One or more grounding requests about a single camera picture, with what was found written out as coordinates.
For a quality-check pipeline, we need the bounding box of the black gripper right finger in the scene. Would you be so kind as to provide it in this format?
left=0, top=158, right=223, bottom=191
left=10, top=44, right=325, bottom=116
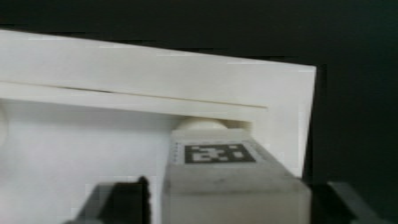
left=309, top=182, right=385, bottom=224

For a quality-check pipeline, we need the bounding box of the white square tabletop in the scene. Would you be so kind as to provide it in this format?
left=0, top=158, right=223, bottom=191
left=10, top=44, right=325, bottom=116
left=0, top=81, right=266, bottom=224

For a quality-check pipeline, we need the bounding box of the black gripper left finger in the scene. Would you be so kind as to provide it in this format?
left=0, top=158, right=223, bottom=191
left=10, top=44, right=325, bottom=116
left=63, top=176, right=150, bottom=224

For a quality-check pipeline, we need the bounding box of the white leg second row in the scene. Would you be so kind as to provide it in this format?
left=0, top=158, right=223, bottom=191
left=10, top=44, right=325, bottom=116
left=161, top=118, right=310, bottom=224

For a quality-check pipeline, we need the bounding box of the white fence wall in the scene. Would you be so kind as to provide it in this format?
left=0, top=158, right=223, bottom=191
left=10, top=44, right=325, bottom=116
left=0, top=30, right=316, bottom=174

